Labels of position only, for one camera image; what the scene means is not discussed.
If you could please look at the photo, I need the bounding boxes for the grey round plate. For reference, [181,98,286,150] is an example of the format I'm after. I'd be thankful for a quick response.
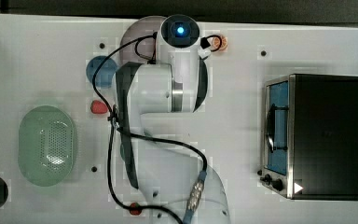
[119,16,165,64]

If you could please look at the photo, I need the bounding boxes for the blue bowl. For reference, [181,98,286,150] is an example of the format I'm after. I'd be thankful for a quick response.
[86,56,118,89]

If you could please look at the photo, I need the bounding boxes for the green cup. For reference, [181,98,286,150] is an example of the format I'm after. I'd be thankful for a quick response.
[120,131,152,163]

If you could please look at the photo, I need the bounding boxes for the large red strawberry toy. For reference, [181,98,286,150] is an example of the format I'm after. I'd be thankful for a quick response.
[90,100,108,115]

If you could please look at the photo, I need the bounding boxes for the small red strawberry toy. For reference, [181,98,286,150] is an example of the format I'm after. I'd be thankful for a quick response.
[129,203,142,216]

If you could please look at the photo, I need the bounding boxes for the green perforated colander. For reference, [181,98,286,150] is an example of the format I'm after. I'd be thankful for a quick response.
[18,105,76,187]

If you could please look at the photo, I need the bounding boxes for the orange slice toy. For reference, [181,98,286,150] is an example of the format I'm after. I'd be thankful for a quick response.
[211,35,227,51]

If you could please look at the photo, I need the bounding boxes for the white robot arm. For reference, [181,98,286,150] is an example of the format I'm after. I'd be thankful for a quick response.
[114,14,230,224]

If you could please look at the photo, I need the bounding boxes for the black silver toaster oven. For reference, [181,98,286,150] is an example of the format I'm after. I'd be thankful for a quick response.
[257,74,358,201]

